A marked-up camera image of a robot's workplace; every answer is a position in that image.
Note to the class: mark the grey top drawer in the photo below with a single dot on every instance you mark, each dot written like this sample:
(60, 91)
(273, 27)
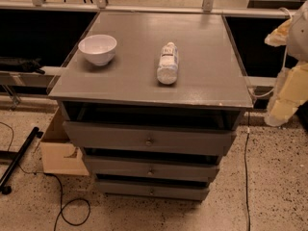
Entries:
(138, 138)

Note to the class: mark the black metal stand bar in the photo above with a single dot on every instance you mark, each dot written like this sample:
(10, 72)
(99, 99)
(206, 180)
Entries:
(17, 156)

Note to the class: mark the clear plastic bottle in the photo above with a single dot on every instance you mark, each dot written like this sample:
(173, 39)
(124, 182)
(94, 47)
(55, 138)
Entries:
(168, 64)

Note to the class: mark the grey bottom drawer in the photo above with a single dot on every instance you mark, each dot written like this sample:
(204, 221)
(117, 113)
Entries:
(145, 189)

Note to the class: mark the grey drawer cabinet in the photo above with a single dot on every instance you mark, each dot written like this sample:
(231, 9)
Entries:
(210, 92)

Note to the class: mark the grey middle drawer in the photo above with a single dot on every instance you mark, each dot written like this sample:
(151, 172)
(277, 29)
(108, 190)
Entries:
(159, 169)

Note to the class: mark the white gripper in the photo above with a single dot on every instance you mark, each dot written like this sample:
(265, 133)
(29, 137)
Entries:
(298, 36)

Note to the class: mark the grey drawer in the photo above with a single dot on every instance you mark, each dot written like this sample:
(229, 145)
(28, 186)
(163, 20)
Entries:
(145, 189)
(138, 138)
(159, 169)

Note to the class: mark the cardboard box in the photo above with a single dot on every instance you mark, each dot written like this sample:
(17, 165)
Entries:
(58, 154)

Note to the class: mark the black bag on rail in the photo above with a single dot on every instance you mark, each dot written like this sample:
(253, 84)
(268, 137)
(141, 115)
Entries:
(20, 65)

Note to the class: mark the white bowl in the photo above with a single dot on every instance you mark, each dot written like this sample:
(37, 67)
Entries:
(98, 49)

